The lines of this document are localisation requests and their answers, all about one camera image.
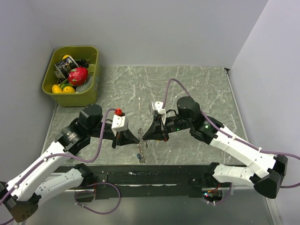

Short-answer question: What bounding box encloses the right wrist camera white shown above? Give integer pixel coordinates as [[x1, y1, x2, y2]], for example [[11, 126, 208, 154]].
[[149, 101, 167, 124]]

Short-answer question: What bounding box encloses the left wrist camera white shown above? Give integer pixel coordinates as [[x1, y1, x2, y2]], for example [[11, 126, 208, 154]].
[[111, 108, 129, 135]]

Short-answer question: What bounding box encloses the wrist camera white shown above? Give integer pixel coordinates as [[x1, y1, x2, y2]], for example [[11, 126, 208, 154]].
[[111, 108, 129, 135], [149, 101, 167, 124]]

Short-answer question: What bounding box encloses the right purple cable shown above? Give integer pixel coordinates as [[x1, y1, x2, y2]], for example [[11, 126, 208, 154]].
[[163, 78, 300, 205]]

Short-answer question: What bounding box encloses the yellow mango toy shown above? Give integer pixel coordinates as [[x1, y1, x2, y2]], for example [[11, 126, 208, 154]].
[[62, 86, 75, 94]]

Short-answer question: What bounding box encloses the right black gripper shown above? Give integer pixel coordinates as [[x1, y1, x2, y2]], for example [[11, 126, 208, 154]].
[[142, 114, 192, 142]]

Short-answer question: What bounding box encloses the red dragon fruit toy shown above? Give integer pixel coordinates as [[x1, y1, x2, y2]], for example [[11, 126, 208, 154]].
[[68, 67, 88, 86]]

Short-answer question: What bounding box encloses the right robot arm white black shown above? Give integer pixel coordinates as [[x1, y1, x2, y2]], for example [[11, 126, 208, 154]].
[[142, 97, 288, 199]]

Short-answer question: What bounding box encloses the yellow lemon toy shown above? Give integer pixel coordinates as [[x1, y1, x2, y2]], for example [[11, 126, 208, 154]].
[[52, 84, 63, 94]]

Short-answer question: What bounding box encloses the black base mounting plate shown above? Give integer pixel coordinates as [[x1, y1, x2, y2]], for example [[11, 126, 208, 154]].
[[64, 165, 233, 200]]

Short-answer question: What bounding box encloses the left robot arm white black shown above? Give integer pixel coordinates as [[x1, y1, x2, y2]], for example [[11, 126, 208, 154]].
[[0, 104, 140, 223]]

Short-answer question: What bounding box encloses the black printed paper cup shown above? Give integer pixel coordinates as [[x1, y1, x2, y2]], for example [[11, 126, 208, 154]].
[[54, 57, 79, 79]]

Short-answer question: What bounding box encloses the olive green plastic bin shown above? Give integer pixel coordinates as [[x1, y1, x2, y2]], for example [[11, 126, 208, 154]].
[[42, 46, 101, 107]]

